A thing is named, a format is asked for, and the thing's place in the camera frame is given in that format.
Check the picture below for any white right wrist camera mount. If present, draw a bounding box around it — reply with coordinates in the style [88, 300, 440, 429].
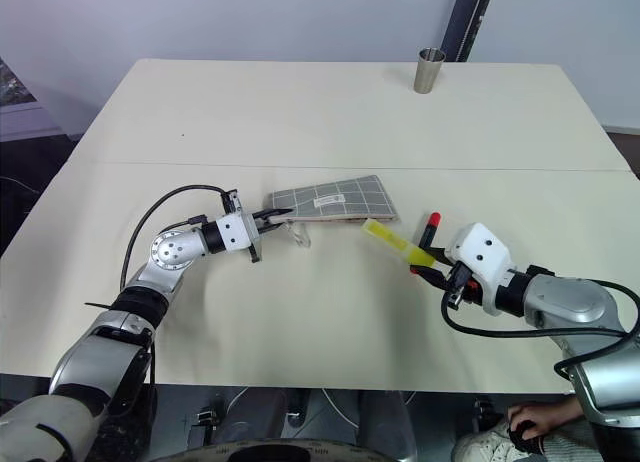
[444, 222, 514, 317]

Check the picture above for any red capped black marker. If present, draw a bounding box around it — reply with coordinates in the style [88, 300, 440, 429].
[417, 211, 443, 253]

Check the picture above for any thin white cable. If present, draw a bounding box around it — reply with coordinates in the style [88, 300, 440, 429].
[318, 388, 362, 436]

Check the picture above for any grey grid pouch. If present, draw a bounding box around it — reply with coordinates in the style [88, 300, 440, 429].
[270, 174, 402, 225]

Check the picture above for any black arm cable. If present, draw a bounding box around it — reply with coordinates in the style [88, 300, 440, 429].
[121, 183, 241, 289]
[440, 279, 640, 381]

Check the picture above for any metal cup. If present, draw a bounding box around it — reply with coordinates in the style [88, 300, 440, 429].
[412, 46, 448, 95]

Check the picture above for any clear plastic piece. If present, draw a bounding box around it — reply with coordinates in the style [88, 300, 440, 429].
[285, 221, 313, 249]

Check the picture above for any person's bare hand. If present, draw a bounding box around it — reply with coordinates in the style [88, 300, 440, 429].
[506, 403, 552, 442]

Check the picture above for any dark window pane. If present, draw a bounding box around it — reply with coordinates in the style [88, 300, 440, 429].
[0, 55, 39, 108]

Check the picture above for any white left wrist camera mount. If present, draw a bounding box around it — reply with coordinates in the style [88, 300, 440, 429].
[215, 212, 255, 256]

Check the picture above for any small black held device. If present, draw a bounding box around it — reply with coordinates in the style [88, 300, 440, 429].
[508, 418, 547, 454]

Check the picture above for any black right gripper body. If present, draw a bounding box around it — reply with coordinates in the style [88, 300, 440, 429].
[442, 261, 484, 309]

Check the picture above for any dark upright post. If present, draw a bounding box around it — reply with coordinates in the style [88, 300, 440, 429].
[441, 0, 498, 64]

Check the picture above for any grey knit garment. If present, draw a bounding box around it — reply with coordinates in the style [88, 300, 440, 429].
[540, 417, 601, 462]

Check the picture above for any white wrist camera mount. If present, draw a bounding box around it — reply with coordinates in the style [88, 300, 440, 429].
[444, 222, 514, 317]
[215, 212, 255, 256]

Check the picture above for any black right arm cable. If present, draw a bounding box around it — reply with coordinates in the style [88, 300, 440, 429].
[440, 279, 640, 381]

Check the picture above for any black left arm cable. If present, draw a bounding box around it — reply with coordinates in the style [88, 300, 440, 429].
[121, 183, 241, 289]

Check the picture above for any yellow highlighter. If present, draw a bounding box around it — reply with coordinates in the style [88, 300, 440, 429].
[360, 218, 437, 270]

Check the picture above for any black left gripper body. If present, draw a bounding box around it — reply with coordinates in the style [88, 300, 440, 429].
[243, 211, 265, 265]

